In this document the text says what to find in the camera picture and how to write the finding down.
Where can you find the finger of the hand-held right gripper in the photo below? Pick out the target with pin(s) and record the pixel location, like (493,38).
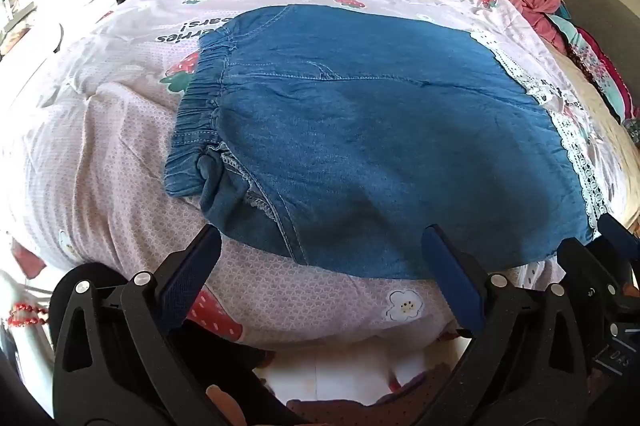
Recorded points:
(582,263)
(615,233)

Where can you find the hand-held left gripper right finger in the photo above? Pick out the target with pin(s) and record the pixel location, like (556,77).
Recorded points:
(452,276)

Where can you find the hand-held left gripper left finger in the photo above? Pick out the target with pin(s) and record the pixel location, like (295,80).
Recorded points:
(192,271)

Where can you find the blue denim pants lace hem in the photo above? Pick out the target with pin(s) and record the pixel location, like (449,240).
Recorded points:
(375,131)

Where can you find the beige bed sheet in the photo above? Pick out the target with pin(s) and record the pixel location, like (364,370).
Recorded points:
(607,141)

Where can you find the strawberry print blanket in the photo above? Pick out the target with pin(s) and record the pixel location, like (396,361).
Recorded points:
(100,131)

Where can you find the colourful patterned pillow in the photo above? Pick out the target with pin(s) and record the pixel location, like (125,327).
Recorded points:
(595,56)

